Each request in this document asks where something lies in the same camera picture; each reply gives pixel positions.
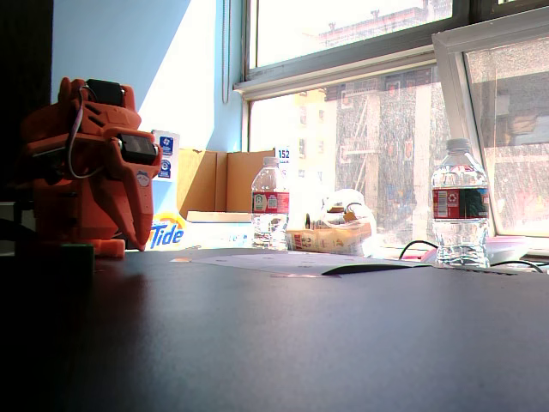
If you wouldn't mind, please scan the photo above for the printed paper carton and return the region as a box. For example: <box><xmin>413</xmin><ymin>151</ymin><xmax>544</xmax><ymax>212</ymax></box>
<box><xmin>284</xmin><ymin>221</ymin><xmax>373</xmax><ymax>258</ymax></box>

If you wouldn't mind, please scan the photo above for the black cable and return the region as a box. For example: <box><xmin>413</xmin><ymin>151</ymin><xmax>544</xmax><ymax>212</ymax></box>
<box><xmin>490</xmin><ymin>259</ymin><xmax>546</xmax><ymax>275</ymax></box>
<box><xmin>398</xmin><ymin>239</ymin><xmax>439</xmax><ymax>261</ymax></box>

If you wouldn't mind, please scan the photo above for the Tide detergent box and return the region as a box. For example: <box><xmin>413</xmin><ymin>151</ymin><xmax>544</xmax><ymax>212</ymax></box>
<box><xmin>147</xmin><ymin>129</ymin><xmax>189</xmax><ymax>252</ymax></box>

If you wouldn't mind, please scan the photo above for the white grid paper sheet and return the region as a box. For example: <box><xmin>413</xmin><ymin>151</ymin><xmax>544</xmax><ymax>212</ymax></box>
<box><xmin>169</xmin><ymin>250</ymin><xmax>432</xmax><ymax>278</ymax></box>

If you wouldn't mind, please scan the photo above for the white plastic bag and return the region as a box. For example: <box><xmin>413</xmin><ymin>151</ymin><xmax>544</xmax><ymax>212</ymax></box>
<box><xmin>320</xmin><ymin>187</ymin><xmax>379</xmax><ymax>258</ymax></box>

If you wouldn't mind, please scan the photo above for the brown cardboard box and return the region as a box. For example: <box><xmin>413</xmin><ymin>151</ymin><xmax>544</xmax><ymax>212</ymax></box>
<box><xmin>177</xmin><ymin>147</ymin><xmax>276</xmax><ymax>214</ymax></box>

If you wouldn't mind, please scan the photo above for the white blind pull cord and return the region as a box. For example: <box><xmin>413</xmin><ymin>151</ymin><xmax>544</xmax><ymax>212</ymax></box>
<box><xmin>220</xmin><ymin>0</ymin><xmax>233</xmax><ymax>105</ymax></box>

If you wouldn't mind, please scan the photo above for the flat white box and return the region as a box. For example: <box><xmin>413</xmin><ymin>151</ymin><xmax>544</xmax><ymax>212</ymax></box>
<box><xmin>185</xmin><ymin>209</ymin><xmax>254</xmax><ymax>224</ymax></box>

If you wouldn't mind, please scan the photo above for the orange gripper black motor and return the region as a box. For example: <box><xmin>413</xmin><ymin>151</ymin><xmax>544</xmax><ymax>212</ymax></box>
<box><xmin>66</xmin><ymin>126</ymin><xmax>163</xmax><ymax>252</ymax></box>

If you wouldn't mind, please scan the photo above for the white servo cable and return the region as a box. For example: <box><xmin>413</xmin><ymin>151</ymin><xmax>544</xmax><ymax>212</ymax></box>
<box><xmin>64</xmin><ymin>84</ymin><xmax>106</xmax><ymax>180</ymax></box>

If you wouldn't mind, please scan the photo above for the green cube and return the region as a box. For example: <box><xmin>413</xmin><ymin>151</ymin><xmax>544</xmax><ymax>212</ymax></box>
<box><xmin>58</xmin><ymin>242</ymin><xmax>95</xmax><ymax>278</ymax></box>

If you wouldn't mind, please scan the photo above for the leaning white window screen frame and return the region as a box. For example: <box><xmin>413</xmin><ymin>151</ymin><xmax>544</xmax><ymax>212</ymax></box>
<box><xmin>431</xmin><ymin>7</ymin><xmax>549</xmax><ymax>242</ymax></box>

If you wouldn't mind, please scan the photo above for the grey window frame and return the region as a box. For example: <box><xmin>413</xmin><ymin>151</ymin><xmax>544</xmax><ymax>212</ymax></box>
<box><xmin>232</xmin><ymin>0</ymin><xmax>549</xmax><ymax>152</ymax></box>

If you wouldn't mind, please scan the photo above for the small clear water bottle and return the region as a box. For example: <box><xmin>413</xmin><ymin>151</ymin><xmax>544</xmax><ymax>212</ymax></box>
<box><xmin>250</xmin><ymin>156</ymin><xmax>291</xmax><ymax>251</ymax></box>

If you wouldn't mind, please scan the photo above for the large clear water bottle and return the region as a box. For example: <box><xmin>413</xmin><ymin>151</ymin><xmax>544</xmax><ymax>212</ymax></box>
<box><xmin>430</xmin><ymin>137</ymin><xmax>492</xmax><ymax>270</ymax></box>

